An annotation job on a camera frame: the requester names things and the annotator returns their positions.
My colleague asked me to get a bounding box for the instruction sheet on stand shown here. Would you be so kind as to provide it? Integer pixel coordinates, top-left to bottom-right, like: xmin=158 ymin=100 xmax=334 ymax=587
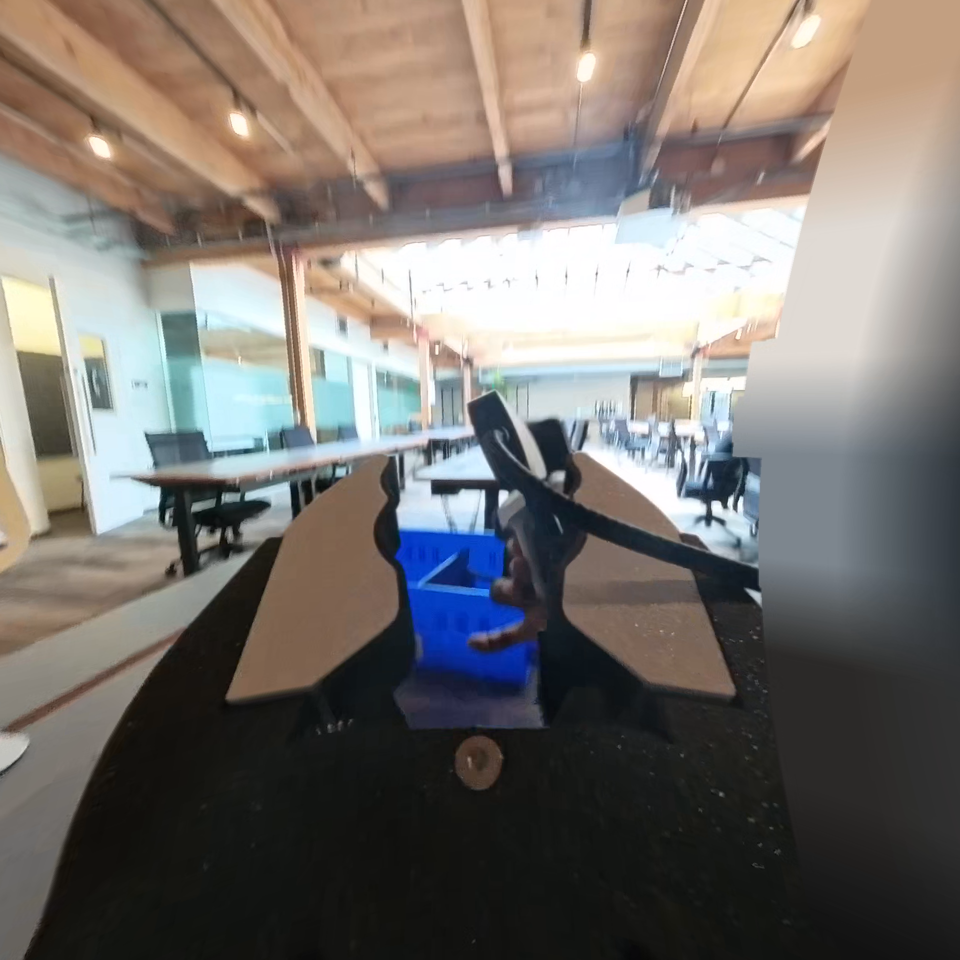
xmin=0 ymin=447 xmax=33 ymax=574

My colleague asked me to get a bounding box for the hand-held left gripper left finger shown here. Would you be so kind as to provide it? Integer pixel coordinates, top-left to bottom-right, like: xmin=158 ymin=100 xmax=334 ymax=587
xmin=228 ymin=455 xmax=417 ymax=706

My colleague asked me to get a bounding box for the wooden support column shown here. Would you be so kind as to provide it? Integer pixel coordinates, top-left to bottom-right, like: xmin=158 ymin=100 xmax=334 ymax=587
xmin=275 ymin=248 xmax=321 ymax=439

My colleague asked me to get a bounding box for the black office chair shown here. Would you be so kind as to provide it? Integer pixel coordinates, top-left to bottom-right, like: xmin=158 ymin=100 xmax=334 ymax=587
xmin=144 ymin=431 xmax=274 ymax=562
xmin=672 ymin=447 xmax=754 ymax=550

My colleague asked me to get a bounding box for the wooden office desk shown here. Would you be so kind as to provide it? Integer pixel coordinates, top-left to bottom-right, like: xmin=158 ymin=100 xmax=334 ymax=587
xmin=117 ymin=432 xmax=439 ymax=580
xmin=416 ymin=447 xmax=505 ymax=535

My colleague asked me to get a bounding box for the person's right hand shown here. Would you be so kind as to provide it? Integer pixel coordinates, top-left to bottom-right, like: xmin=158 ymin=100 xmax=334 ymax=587
xmin=468 ymin=503 xmax=559 ymax=655

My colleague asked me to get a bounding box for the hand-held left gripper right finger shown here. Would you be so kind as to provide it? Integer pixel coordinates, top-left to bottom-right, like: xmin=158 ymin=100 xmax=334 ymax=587
xmin=540 ymin=450 xmax=738 ymax=706

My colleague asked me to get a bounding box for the blue plastic bin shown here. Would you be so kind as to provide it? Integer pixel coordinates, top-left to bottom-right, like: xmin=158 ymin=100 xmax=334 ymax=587
xmin=396 ymin=528 xmax=541 ymax=691

